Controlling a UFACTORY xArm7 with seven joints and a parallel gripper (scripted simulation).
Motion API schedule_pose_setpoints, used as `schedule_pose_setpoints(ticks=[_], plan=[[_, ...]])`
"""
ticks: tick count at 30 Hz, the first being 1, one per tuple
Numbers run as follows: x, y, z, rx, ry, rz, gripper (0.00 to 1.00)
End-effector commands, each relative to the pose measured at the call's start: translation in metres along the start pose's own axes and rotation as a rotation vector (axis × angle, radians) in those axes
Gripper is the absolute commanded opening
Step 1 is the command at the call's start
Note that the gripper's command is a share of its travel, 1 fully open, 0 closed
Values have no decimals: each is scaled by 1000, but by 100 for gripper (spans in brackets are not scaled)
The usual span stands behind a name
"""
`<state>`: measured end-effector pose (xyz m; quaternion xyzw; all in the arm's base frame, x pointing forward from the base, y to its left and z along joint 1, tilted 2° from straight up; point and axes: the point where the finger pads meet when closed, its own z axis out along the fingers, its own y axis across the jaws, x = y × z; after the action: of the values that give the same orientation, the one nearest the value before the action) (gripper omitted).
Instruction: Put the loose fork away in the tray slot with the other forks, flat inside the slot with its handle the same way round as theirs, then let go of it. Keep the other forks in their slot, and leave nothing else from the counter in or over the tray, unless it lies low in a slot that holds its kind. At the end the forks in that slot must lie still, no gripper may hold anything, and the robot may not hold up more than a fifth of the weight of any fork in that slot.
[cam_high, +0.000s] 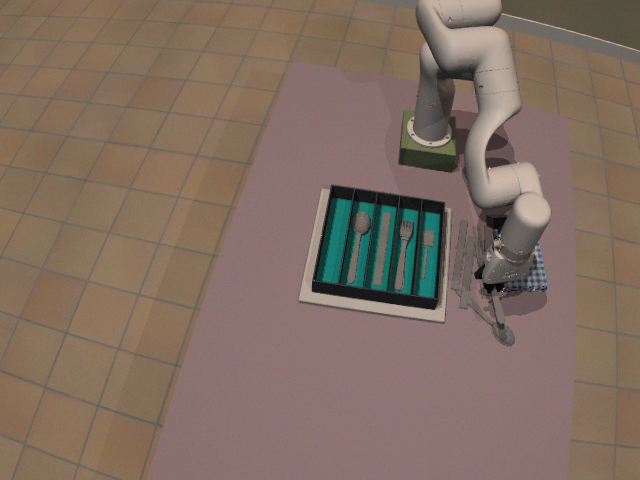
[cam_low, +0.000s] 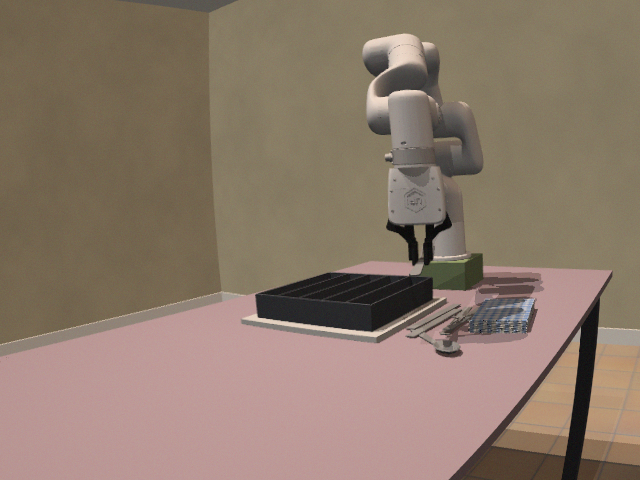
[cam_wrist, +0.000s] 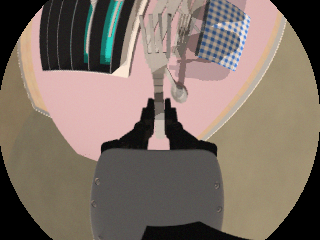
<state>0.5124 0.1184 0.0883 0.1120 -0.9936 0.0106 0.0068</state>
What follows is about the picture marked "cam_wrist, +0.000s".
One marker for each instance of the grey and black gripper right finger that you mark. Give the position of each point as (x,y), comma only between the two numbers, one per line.
(179,138)

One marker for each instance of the grey metal spoon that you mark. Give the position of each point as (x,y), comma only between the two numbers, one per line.
(178,93)

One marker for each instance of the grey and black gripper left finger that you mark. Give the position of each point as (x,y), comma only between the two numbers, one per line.
(142,131)

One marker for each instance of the blue and white checked towel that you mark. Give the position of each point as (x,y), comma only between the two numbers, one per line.
(223,33)

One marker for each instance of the cream flat board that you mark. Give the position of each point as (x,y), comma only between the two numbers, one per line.
(130,38)

